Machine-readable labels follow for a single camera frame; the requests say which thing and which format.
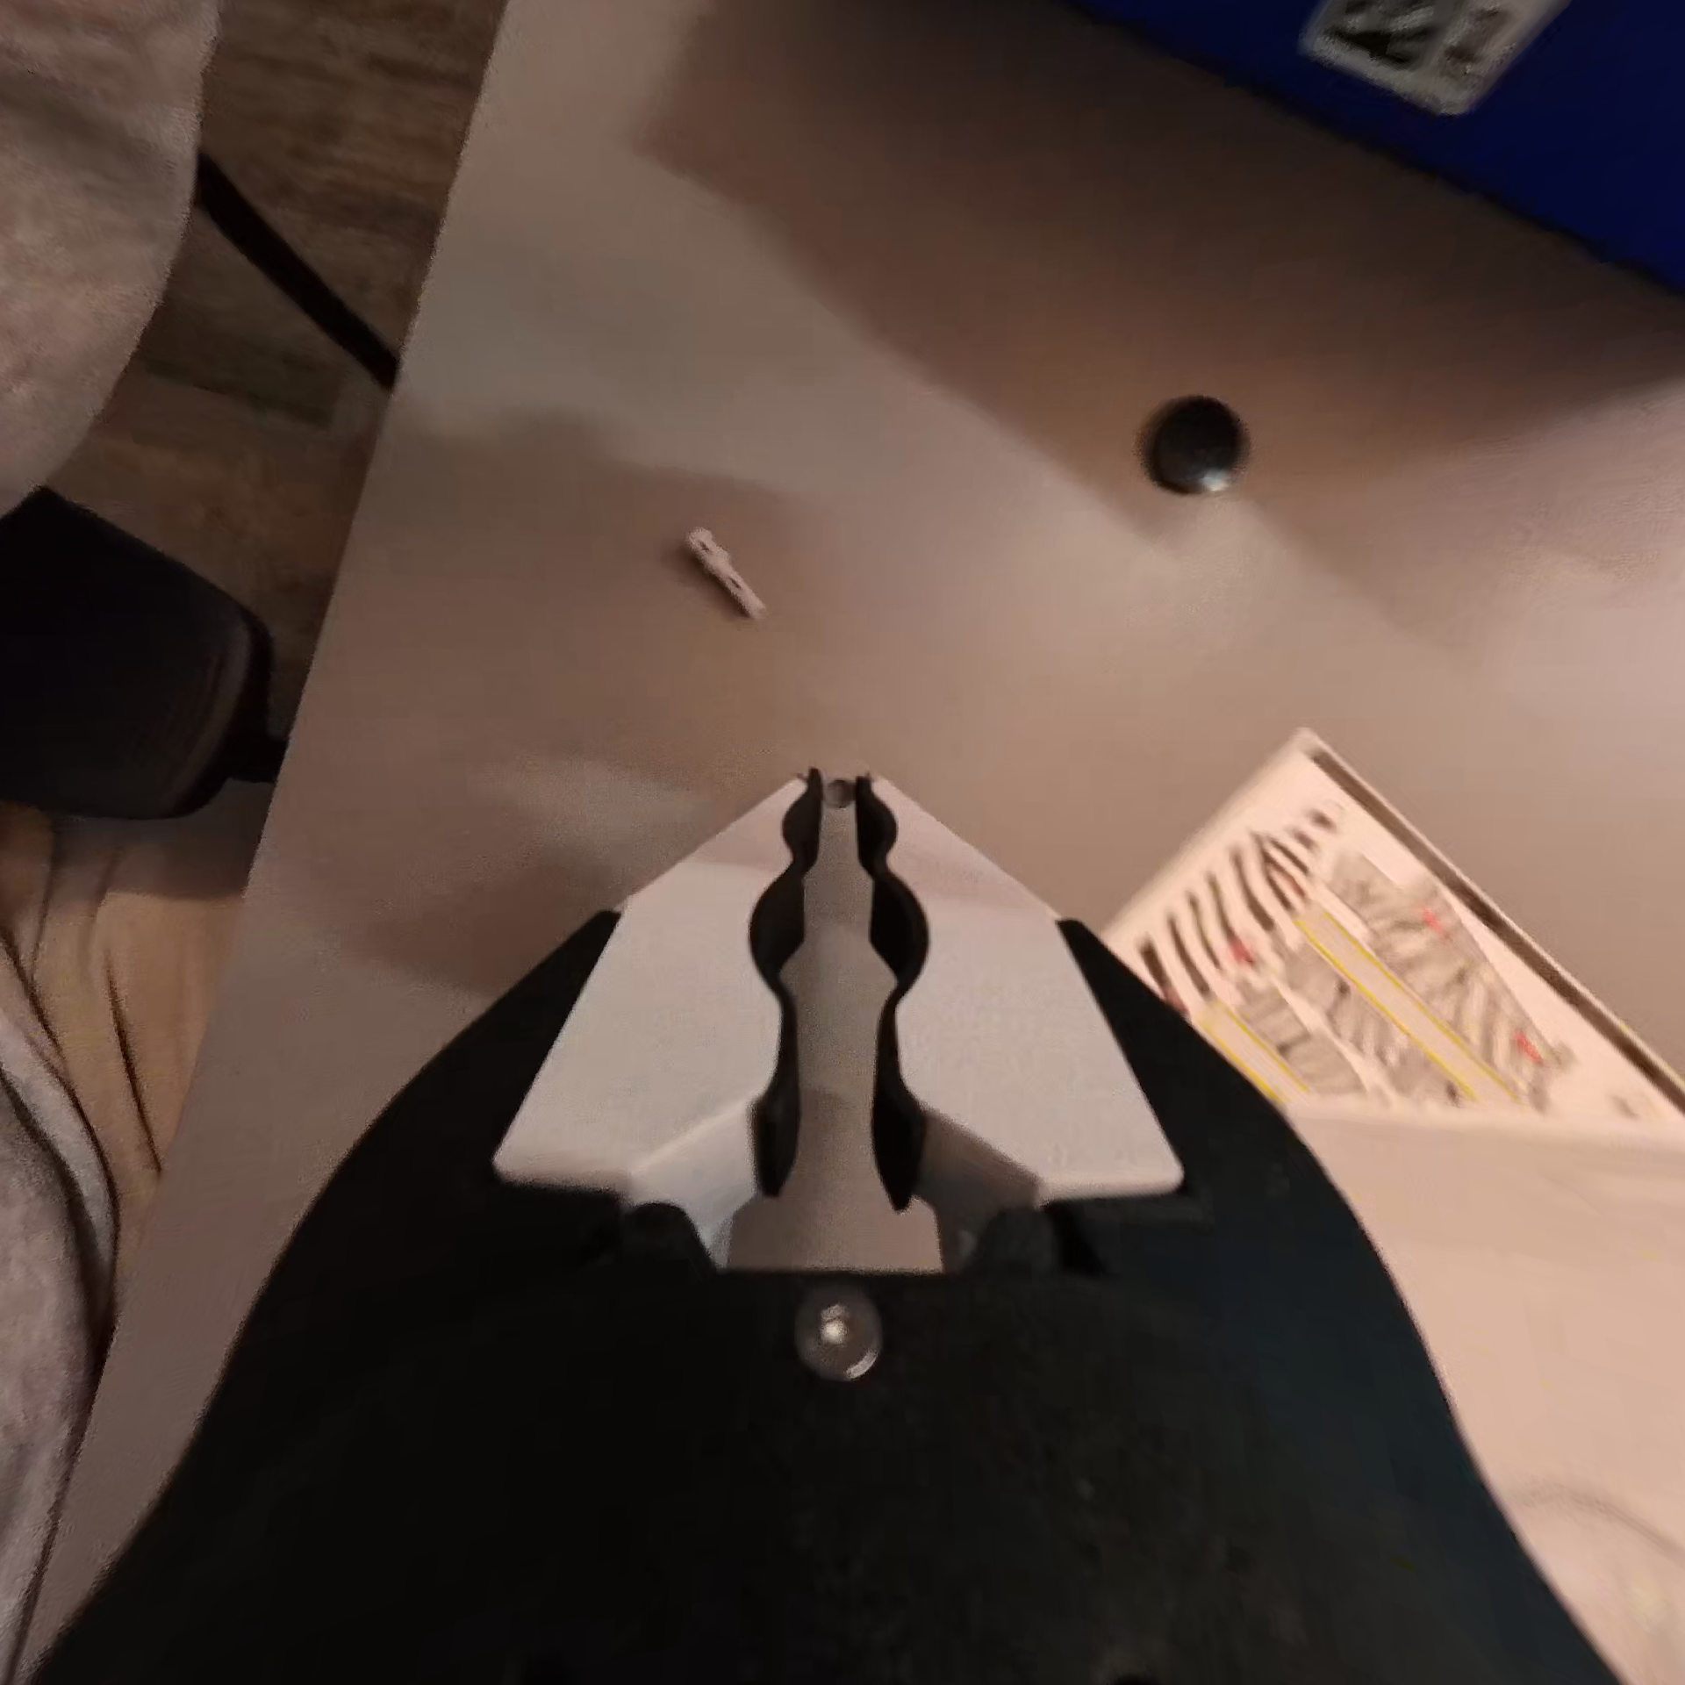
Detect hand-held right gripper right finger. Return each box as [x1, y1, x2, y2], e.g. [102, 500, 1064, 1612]
[852, 774, 1190, 1268]

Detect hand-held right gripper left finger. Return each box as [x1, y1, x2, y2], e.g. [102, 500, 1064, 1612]
[491, 770, 827, 1251]

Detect zebra striped sticker sheet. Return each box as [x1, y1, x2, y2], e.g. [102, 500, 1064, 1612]
[1103, 729, 1685, 1127]

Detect small grey lego connector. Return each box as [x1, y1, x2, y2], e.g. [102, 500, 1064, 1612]
[684, 526, 770, 622]

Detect black round lego piece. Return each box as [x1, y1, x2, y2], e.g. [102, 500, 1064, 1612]
[1140, 394, 1252, 500]

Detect person's tan trousers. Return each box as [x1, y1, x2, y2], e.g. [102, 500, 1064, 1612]
[0, 800, 260, 1214]

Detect black chair armrest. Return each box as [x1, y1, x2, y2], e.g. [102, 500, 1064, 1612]
[0, 483, 290, 826]

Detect black chair leg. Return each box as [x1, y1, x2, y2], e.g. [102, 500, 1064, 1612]
[194, 149, 406, 394]

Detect blue plastic bin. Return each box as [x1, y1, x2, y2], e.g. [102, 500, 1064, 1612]
[1064, 0, 1685, 333]

